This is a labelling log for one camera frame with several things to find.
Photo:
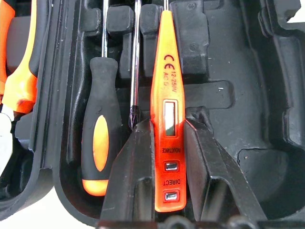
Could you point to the black plastic tool case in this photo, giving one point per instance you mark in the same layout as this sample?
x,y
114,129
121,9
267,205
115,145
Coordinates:
x,y
238,95

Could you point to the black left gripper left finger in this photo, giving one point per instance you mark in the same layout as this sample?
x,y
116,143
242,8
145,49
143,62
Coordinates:
x,y
133,171

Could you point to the long metal screwdriver shaft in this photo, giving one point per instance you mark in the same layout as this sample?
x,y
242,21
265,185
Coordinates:
x,y
135,71

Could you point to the orange voltage tester pen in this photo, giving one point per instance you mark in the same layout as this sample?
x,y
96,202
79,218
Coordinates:
x,y
168,95

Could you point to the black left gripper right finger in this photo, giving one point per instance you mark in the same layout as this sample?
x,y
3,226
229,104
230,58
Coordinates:
x,y
209,171

